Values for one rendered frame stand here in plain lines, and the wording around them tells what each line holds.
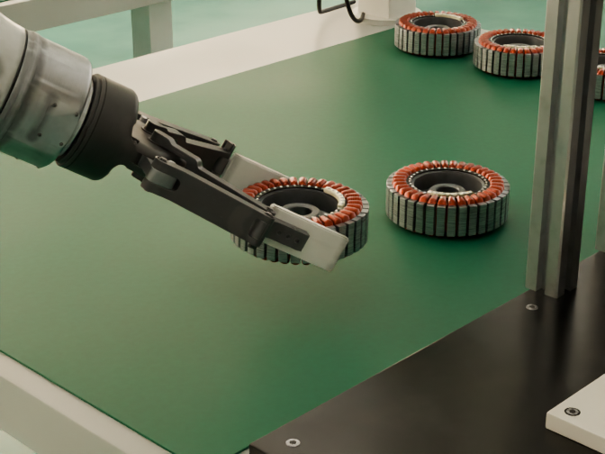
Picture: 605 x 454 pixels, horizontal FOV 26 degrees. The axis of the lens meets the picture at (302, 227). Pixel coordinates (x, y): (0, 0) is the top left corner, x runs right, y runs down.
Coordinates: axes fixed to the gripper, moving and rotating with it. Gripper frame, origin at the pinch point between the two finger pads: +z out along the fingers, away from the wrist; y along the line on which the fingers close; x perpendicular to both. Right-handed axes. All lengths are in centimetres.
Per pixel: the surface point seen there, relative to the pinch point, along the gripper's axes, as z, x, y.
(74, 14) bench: 1, -10, -108
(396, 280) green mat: 9.7, -1.0, 2.4
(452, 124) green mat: 26.6, 9.2, -32.3
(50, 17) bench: -2, -11, -106
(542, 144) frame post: 9.5, 15.2, 10.9
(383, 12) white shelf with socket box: 33, 15, -76
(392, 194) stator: 11.2, 3.6, -8.2
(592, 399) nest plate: 11.2, 3.5, 28.8
